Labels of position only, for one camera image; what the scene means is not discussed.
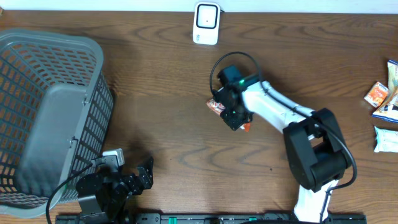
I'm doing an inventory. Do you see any mint green wipes pack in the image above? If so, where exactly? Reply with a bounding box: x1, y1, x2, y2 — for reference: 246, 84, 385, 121
374, 126, 398, 152

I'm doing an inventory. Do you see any black aluminium rail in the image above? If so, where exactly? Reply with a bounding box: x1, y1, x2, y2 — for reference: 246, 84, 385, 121
55, 212, 368, 224

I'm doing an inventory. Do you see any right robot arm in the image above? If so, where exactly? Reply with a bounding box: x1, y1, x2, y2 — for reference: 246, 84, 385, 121
208, 65, 356, 223

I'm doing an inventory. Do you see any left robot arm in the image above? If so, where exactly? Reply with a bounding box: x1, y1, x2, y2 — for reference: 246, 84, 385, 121
76, 172, 154, 223

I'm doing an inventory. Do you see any grey plastic shopping basket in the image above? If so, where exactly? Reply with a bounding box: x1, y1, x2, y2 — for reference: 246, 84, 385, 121
1, 29, 114, 218

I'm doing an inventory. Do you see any white barcode scanner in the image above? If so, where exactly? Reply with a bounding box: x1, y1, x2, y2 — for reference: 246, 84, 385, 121
192, 2, 221, 45

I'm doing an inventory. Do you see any red chocolate bar wrapper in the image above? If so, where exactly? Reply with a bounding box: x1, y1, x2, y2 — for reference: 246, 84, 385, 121
206, 99, 251, 132

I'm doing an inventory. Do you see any yellow snack bag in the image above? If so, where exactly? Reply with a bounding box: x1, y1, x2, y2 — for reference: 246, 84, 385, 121
372, 60, 398, 123

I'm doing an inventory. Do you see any small orange tissue pack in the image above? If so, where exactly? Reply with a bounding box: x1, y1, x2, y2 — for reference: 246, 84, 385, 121
364, 82, 389, 108

